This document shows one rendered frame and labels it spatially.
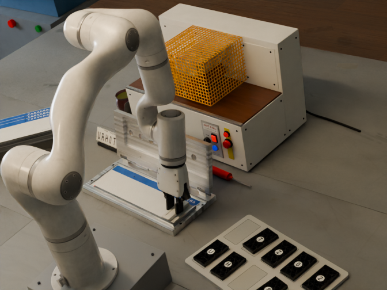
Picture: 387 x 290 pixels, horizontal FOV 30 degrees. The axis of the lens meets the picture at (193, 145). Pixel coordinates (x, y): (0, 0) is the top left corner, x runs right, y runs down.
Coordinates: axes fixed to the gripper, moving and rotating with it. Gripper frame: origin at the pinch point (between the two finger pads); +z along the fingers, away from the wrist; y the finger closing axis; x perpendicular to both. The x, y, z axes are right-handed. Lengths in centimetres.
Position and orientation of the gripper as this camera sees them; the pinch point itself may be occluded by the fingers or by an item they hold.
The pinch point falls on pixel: (174, 205)
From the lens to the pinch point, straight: 229.4
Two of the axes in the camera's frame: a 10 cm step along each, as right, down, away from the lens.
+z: 0.3, 9.0, 4.3
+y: 7.4, 2.7, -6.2
